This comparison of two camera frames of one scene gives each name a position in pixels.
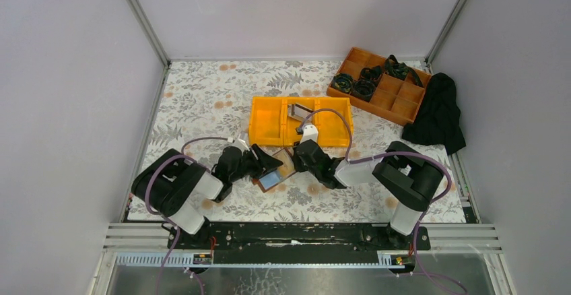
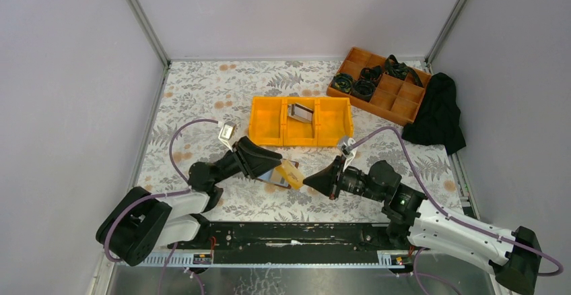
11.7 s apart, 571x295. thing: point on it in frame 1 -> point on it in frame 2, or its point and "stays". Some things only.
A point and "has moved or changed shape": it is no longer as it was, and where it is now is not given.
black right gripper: (301, 157) -> (337, 178)
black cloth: (438, 120) stays
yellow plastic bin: (266, 125) stays
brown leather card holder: (273, 176) has moved or changed shape
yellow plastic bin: (332, 127) stays
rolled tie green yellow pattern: (343, 82) stays
